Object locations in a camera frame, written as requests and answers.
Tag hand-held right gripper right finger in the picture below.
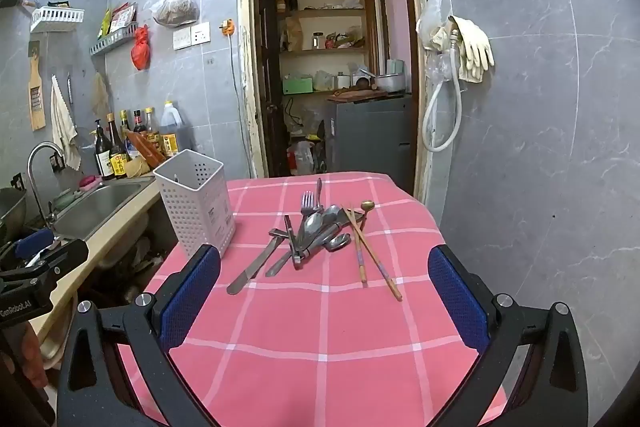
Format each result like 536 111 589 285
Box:
427 244 590 427

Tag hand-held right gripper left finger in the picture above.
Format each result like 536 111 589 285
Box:
56 243 222 427

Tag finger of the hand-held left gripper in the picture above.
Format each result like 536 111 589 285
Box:
0 238 90 290
12 228 57 260

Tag steel table knife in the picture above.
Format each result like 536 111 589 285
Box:
226 231 287 296

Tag wooden chopstick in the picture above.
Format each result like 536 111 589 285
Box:
342 205 404 302
348 207 368 284

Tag white perforated utensil holder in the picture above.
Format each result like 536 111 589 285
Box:
152 149 237 260

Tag steel peeler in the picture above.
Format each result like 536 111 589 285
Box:
284 214 304 271

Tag small gold spoon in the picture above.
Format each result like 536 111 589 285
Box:
358 200 375 233

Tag large steel spoon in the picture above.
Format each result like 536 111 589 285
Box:
265 211 325 278

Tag person's left hand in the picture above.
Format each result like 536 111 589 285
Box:
20 322 49 389

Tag beige kitchen counter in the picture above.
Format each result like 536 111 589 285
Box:
25 177 162 345

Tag steel sink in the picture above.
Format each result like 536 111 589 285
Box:
52 179 156 242

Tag steel faucet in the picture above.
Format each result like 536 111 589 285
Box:
27 142 67 228

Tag pink checked tablecloth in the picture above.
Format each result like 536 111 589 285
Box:
117 172 508 427

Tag beige hanging cloth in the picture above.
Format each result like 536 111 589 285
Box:
50 75 82 171

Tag wooden grater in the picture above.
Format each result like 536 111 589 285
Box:
27 41 47 131

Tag hanging mesh scrubber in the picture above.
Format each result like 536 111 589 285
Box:
91 72 110 118

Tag large cooking oil jug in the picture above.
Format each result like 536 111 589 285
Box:
160 101 192 158

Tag clear plastic jug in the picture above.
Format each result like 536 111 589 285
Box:
295 139 326 176

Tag red plastic bag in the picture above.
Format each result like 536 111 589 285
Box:
131 25 152 71

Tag metal pot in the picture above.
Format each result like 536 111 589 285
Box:
372 72 406 94

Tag wooden cutting board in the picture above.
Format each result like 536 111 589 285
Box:
327 89 388 102

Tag dark wooden door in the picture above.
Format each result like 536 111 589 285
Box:
257 0 289 178

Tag seasoning packets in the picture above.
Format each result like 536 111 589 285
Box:
102 2 137 35

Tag green box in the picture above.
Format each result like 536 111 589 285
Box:
282 76 314 95

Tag cream rubber gloves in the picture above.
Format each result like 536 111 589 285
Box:
447 14 495 84

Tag clear plastic bag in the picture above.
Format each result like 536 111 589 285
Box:
416 0 453 80

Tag brown paper bag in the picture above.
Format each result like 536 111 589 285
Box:
285 16 303 52

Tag wooden shelf unit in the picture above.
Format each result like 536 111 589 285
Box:
275 0 379 98

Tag white hose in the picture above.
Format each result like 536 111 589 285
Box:
422 32 464 152

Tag metal wall rack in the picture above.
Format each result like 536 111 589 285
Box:
90 22 138 56

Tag white wall basket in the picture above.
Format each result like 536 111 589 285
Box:
30 7 85 34

